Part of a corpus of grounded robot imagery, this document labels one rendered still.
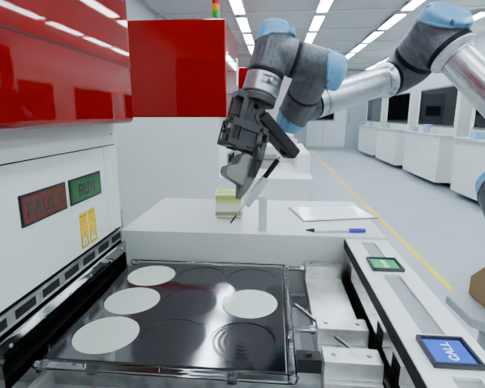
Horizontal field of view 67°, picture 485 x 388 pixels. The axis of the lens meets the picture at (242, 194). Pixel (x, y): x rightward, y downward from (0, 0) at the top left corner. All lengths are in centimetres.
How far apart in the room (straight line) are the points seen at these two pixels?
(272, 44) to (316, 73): 10
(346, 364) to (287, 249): 37
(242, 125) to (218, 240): 30
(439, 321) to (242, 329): 29
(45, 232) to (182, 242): 34
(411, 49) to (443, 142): 605
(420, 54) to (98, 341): 95
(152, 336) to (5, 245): 25
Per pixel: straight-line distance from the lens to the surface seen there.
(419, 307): 63
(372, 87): 102
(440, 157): 711
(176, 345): 60
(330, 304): 75
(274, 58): 76
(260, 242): 87
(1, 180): 59
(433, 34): 105
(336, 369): 57
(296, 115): 86
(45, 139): 67
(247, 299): 71
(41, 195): 65
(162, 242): 91
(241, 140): 72
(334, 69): 79
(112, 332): 65
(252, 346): 59
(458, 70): 103
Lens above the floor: 124
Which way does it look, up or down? 12 degrees down
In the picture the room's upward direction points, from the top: straight up
